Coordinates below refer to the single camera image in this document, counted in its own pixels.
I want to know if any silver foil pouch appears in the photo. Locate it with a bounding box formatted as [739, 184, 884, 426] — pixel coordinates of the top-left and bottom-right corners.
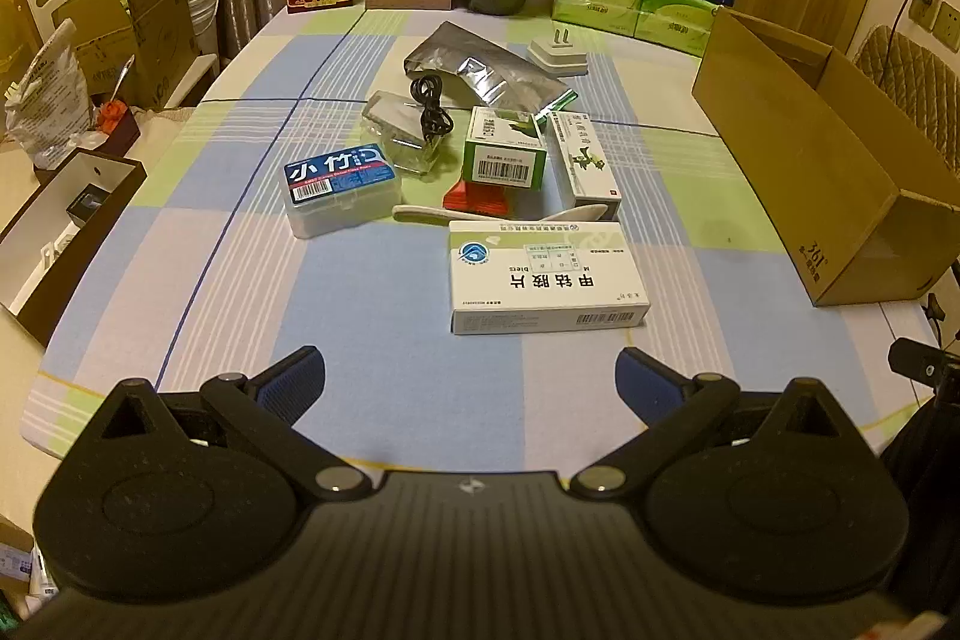
[403, 20, 580, 116]

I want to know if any cardboard box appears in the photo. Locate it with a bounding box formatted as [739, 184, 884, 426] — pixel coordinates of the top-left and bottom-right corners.
[690, 6, 960, 309]

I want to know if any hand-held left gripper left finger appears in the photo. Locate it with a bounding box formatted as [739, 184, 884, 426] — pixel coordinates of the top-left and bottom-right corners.
[97, 345, 370, 502]

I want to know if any red card packet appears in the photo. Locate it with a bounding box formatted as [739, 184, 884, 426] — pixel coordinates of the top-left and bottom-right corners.
[442, 179, 518, 217]

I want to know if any white plastic bag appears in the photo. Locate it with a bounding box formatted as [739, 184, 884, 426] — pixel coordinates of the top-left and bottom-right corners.
[4, 21, 98, 169]

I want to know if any white plant print carton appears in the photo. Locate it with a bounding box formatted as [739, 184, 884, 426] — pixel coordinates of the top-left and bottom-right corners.
[546, 111, 623, 223]

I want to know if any white power adapter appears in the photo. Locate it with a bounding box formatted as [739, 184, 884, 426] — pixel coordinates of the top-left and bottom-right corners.
[526, 26, 590, 79]

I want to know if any coiled black cable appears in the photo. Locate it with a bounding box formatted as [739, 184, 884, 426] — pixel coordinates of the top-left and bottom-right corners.
[411, 74, 455, 145]

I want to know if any blue label floss pick box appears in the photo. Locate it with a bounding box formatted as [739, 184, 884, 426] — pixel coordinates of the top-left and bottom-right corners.
[283, 143, 404, 238]

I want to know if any brown open gift box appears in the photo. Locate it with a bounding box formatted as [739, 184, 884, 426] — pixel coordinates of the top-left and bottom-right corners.
[0, 149, 147, 348]

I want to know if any brown cardboard carton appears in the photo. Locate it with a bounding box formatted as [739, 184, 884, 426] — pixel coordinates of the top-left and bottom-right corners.
[52, 0, 203, 112]

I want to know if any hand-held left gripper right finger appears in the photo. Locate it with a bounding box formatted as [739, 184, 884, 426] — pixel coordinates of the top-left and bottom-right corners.
[570, 346, 856, 502]

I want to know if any checked cloth desktop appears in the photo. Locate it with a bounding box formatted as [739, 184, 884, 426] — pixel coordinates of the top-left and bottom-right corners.
[26, 6, 946, 468]

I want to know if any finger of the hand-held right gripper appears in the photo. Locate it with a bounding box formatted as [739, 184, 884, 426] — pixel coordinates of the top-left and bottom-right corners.
[887, 336, 960, 388]

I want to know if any white ceramic spoon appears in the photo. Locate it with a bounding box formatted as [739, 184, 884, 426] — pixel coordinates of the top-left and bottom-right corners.
[392, 201, 612, 229]

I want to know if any large white medicine box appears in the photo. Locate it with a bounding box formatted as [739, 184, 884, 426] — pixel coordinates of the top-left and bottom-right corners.
[448, 220, 652, 336]

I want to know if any small green carton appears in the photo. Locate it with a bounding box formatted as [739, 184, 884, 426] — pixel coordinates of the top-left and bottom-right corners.
[461, 106, 550, 191]

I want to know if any small black device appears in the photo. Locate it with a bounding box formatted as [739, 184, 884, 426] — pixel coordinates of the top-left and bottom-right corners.
[66, 182, 106, 223]

